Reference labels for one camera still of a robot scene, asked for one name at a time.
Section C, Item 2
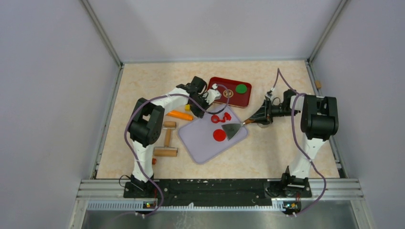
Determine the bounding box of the metal scraper wooden handle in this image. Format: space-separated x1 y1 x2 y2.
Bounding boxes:
222 119 255 140

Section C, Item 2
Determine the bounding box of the purple cable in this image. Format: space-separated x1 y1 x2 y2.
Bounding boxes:
124 83 231 218
271 68 327 217

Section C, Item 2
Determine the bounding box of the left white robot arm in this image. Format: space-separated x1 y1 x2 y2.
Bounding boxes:
126 76 221 197

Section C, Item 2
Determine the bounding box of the red round dough wrapper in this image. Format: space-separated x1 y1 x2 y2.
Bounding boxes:
213 129 226 142

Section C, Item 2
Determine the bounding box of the orange plastic rolling pin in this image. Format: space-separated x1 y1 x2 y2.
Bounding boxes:
167 110 194 121

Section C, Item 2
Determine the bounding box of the green round disc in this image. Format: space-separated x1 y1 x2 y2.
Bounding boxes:
235 83 247 94

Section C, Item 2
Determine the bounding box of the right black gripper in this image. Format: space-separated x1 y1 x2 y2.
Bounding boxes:
250 100 296 125

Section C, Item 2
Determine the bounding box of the red dough lump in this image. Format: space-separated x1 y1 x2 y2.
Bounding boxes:
211 112 232 124

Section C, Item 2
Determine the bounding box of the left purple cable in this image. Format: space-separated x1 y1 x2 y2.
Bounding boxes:
124 83 231 218

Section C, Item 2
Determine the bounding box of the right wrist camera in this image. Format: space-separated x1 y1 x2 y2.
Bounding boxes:
265 90 274 102

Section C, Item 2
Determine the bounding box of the lavender plastic tray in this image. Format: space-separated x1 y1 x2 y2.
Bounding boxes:
178 104 248 165

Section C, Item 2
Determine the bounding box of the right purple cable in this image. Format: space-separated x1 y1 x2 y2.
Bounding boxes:
271 68 327 217

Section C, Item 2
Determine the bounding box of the metal ring cutter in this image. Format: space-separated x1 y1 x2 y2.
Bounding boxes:
257 122 272 128

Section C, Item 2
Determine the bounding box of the dark red lacquer tray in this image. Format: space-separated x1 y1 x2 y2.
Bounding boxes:
208 77 252 108

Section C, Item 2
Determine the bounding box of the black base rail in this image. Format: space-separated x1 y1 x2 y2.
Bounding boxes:
123 179 312 208

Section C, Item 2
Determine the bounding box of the wooden dough roller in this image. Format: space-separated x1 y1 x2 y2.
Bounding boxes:
153 121 178 157

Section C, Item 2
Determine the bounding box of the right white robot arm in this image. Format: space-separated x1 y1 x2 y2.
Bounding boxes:
245 89 339 197

